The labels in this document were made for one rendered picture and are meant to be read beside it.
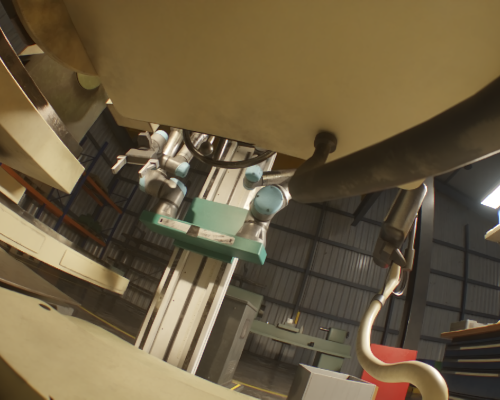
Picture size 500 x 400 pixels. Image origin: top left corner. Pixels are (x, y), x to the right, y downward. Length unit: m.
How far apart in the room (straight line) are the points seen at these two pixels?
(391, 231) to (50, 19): 1.01
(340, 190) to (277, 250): 9.87
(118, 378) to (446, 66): 0.50
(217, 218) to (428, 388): 1.30
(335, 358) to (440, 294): 6.83
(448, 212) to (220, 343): 12.54
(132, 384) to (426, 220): 5.81
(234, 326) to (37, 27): 1.45
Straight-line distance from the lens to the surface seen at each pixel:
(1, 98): 0.76
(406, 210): 0.91
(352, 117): 0.51
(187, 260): 1.55
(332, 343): 6.04
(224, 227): 1.46
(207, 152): 0.67
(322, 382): 1.73
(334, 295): 10.04
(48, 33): 0.64
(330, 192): 0.20
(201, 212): 1.53
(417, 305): 5.30
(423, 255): 5.57
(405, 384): 4.19
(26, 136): 0.81
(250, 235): 1.24
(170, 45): 0.53
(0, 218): 1.03
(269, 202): 1.17
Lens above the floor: 0.70
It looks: 25 degrees up
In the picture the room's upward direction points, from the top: 21 degrees clockwise
